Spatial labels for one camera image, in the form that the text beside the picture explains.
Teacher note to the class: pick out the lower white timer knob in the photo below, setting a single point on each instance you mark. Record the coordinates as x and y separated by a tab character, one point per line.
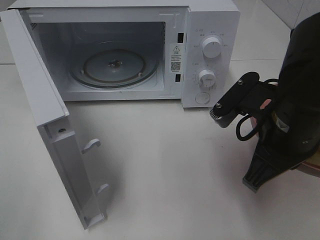
207	78

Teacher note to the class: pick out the upper white power knob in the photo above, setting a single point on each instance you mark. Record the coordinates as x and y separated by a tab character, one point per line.
211	47

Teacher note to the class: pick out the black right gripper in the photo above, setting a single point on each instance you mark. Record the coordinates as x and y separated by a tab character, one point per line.
275	155

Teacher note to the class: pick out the pink round plate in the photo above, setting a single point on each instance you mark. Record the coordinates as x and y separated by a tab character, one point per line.
311	166

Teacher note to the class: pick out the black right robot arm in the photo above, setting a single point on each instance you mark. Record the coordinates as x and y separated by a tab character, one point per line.
289	134

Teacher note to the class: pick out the white warning sticker with QR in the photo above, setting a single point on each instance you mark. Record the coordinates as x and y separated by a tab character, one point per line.
176	57

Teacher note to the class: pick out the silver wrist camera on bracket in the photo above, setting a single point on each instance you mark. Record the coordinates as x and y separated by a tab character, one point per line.
227	108

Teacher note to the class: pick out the round white door button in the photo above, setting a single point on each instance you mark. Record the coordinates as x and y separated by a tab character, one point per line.
202	98

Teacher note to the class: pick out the white microwave oven body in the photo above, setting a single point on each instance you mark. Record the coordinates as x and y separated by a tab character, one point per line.
64	24

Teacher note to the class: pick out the glass microwave turntable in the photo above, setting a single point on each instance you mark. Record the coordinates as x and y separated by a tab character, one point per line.
114	64

